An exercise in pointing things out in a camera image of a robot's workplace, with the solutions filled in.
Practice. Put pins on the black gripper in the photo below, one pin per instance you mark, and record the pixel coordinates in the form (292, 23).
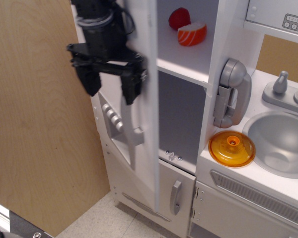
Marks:
(105, 50)

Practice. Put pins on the white fridge door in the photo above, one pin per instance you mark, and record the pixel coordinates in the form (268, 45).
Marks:
(145, 107)

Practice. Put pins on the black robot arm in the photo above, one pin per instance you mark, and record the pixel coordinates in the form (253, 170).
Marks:
(103, 11)

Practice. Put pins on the white fridge shelf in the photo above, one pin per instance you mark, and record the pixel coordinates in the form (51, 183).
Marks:
(189, 63)

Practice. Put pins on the grey dispenser box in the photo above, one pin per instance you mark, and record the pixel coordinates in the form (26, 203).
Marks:
(115, 130)

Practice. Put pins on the orange salmon sushi toy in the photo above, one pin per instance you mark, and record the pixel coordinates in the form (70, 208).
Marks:
(192, 34)

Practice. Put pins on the red toy strawberry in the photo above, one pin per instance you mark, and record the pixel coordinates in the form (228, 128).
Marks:
(179, 18)

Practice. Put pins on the white door latch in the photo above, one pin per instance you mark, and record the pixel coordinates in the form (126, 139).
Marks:
(173, 156)

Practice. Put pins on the white lower freezer door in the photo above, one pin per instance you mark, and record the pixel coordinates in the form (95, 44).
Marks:
(129, 190)

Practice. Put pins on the grey toy telephone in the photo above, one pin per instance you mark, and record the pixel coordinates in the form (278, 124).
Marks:
(233, 95)

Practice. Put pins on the white toy kitchen cabinet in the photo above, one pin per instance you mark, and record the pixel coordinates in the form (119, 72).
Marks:
(194, 137)

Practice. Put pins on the orange transparent pot lid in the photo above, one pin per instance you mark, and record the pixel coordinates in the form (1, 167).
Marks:
(232, 149)

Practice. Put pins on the white oven door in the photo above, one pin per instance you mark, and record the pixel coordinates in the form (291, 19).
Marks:
(217, 215)

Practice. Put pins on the grey toy faucet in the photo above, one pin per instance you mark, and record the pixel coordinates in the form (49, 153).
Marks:
(280, 94)

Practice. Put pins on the grey toy sink basin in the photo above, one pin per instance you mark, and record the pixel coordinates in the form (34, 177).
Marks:
(275, 135)

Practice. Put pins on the toy microwave with keypad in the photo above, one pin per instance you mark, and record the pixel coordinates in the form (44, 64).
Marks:
(280, 15)

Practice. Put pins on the grey oven vent panel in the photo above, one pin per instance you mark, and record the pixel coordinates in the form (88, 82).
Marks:
(256, 197)

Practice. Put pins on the grey fridge door handle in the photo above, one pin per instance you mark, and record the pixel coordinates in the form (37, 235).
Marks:
(133, 133)

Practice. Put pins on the grey freezer door handle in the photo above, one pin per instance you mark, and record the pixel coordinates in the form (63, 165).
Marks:
(174, 206)

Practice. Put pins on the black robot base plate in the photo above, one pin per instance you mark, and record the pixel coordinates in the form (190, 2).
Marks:
(24, 228)

